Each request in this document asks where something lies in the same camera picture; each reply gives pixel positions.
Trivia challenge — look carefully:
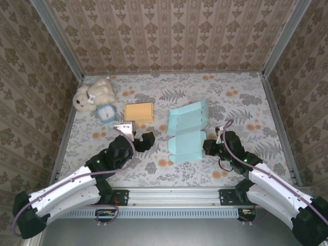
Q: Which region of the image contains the light blue paper box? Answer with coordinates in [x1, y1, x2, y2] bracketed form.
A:
[166, 100, 210, 163]

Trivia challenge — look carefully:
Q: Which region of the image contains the orange paper box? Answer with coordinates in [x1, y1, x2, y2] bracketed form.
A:
[124, 101, 154, 124]

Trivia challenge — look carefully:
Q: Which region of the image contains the floral patterned table cover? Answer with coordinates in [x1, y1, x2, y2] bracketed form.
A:
[55, 73, 295, 188]

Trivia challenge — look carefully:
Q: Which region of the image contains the small blue square clock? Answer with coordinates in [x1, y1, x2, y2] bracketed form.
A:
[96, 104, 117, 124]

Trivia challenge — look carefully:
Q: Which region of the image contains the small black connector board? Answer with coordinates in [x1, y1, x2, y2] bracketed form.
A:
[95, 209, 116, 223]
[237, 208, 257, 222]

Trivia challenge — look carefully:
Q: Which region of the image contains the cream plush dog toy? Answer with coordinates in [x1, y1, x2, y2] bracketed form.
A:
[72, 77, 119, 113]

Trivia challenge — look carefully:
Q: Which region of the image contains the grey metal panel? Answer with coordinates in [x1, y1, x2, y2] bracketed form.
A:
[38, 217, 298, 246]

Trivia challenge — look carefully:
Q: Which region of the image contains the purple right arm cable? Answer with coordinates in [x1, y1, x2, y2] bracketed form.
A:
[221, 119, 328, 226]

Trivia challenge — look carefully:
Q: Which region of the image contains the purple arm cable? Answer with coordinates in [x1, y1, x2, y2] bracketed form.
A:
[221, 119, 328, 226]
[12, 127, 136, 236]

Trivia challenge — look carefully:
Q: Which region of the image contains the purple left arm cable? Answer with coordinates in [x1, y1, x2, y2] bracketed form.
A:
[12, 127, 136, 236]

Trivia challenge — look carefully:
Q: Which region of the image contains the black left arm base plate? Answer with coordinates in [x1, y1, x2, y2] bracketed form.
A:
[110, 189, 130, 207]

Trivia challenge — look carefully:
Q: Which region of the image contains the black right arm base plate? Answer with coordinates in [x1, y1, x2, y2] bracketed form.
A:
[219, 189, 243, 207]

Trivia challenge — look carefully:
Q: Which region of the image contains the aluminium table side rail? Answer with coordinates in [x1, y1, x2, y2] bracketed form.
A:
[48, 75, 86, 188]
[261, 73, 303, 187]

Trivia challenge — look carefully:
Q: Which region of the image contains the aluminium mounting rail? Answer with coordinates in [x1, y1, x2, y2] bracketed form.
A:
[37, 186, 317, 209]

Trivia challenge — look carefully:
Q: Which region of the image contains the grey slotted cable duct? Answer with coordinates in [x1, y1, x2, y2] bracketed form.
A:
[66, 208, 238, 219]

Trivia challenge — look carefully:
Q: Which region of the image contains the aluminium frame post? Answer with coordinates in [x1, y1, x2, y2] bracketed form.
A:
[30, 0, 86, 80]
[262, 0, 313, 77]

